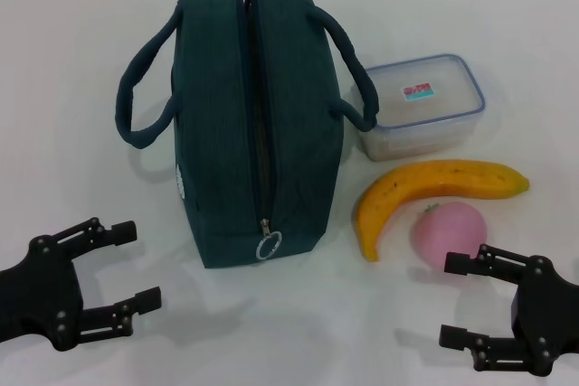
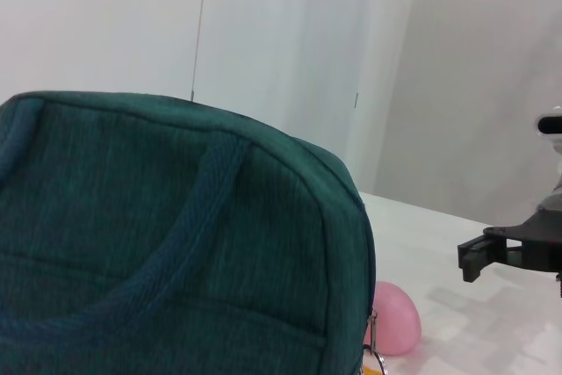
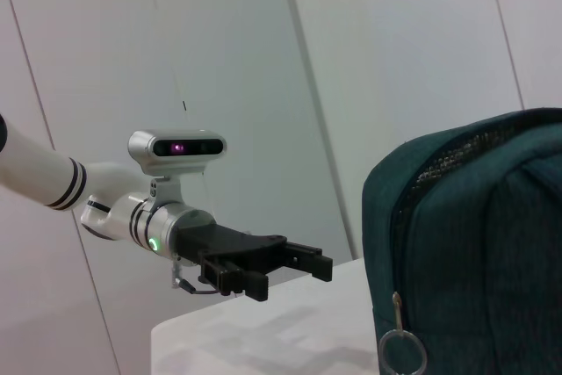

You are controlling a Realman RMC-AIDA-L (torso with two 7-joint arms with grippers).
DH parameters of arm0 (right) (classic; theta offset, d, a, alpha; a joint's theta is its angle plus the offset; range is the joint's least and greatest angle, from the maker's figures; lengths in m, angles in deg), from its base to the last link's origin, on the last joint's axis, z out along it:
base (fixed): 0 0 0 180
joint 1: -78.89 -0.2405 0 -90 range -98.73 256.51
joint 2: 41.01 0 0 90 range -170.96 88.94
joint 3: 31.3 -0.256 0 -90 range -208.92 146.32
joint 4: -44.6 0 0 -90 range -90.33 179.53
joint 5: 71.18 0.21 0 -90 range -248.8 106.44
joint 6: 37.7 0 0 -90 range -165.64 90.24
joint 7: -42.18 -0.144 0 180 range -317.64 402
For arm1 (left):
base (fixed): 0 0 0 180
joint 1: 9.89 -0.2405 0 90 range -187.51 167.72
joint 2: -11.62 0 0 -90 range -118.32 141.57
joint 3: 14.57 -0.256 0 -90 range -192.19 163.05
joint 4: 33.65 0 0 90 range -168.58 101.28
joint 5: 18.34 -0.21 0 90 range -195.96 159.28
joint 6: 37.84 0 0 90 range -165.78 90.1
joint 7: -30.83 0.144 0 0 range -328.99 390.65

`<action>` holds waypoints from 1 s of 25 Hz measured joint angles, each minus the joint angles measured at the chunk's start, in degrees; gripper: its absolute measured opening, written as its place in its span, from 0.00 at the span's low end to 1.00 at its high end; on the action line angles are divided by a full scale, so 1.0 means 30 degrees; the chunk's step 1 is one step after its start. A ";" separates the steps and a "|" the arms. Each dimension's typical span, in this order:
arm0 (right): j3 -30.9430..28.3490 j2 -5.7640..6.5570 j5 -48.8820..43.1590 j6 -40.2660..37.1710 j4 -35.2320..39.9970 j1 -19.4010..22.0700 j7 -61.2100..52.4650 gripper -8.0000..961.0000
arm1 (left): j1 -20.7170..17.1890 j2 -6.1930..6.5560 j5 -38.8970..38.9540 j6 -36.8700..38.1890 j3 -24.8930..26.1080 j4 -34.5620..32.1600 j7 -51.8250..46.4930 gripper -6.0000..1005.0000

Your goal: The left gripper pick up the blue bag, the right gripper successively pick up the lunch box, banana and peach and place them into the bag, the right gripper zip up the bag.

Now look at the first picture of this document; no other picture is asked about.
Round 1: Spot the pink toy peach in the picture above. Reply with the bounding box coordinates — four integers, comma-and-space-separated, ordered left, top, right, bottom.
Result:
410, 202, 489, 273

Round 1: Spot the clear plastic box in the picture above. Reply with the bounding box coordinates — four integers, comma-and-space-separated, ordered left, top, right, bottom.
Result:
356, 53, 487, 162

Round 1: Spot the dark teal insulated lunch bag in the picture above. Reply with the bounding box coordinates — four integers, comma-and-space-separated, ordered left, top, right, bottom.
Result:
115, 0, 380, 272

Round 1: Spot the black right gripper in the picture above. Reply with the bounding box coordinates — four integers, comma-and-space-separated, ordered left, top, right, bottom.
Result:
438, 243, 579, 378

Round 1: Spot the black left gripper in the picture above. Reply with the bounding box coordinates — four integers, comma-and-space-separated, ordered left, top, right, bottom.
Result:
0, 217, 163, 352

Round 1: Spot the yellow toy banana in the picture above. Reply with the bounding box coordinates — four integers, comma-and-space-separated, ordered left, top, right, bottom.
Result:
355, 158, 530, 263

